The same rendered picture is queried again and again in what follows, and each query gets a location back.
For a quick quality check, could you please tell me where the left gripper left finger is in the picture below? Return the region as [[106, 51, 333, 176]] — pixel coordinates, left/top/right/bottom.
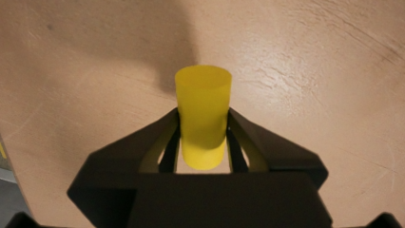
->
[[79, 106, 181, 173]]

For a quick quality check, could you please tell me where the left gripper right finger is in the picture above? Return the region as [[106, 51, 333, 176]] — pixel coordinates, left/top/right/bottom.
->
[[226, 106, 329, 191]]

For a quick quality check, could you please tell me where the yellow cylinder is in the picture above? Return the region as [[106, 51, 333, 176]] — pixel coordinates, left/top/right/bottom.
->
[[175, 65, 232, 170]]

